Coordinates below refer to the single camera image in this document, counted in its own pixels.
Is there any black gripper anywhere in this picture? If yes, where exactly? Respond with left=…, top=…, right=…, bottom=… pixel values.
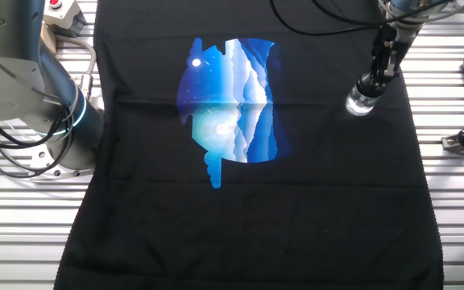
left=369, top=22, right=421, bottom=84

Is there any clear glass jar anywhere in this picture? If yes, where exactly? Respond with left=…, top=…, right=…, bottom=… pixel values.
left=344, top=84, right=381, bottom=118

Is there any black cloth with blue print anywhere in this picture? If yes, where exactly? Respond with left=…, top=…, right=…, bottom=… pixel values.
left=53, top=0, right=445, bottom=290

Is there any grey emergency stop button box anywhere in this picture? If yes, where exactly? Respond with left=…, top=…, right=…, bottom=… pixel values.
left=42, top=0, right=89, bottom=39

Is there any light wooden block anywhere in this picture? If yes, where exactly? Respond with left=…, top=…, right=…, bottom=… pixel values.
left=40, top=23, right=58, bottom=56

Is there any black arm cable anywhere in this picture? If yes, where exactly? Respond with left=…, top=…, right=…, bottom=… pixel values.
left=267, top=0, right=383, bottom=37
left=310, top=0, right=450, bottom=27

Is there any grey emergency stop cable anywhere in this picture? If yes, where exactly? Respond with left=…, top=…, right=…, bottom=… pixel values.
left=53, top=33, right=98, bottom=102

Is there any looped black cable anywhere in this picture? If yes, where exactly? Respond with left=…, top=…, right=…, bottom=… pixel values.
left=0, top=94, right=77, bottom=179

